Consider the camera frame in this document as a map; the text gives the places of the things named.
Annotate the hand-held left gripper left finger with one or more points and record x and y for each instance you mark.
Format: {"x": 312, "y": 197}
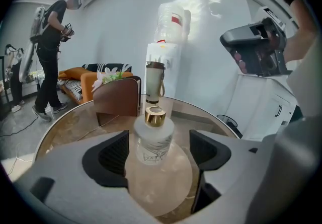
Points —
{"x": 70, "y": 167}

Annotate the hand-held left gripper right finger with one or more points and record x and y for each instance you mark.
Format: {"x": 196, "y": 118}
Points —
{"x": 236, "y": 167}

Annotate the small frosted container gold cap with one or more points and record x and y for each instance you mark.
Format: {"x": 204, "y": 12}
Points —
{"x": 153, "y": 140}

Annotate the orange sofa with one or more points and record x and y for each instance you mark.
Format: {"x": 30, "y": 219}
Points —
{"x": 86, "y": 79}

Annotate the black white striped blanket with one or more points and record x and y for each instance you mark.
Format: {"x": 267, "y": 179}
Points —
{"x": 110, "y": 67}

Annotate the round frosted white coaster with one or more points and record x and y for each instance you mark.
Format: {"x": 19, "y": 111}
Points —
{"x": 161, "y": 187}

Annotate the clear water jug red label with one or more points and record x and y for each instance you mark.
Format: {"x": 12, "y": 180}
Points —
{"x": 171, "y": 24}

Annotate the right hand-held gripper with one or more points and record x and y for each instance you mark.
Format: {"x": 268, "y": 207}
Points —
{"x": 273, "y": 49}

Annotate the black round bin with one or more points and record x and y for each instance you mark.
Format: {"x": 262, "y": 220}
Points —
{"x": 227, "y": 119}

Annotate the white cabinet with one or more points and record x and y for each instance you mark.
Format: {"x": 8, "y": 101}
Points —
{"x": 259, "y": 102}

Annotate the white and pink flowers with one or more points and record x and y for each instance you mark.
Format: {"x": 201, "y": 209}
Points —
{"x": 107, "y": 77}

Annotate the person's light clothing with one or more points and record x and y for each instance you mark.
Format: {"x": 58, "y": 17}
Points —
{"x": 296, "y": 157}

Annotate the person's right forearm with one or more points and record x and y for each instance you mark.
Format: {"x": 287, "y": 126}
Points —
{"x": 303, "y": 36}

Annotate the white water dispenser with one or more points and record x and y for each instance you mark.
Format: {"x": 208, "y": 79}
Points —
{"x": 176, "y": 67}

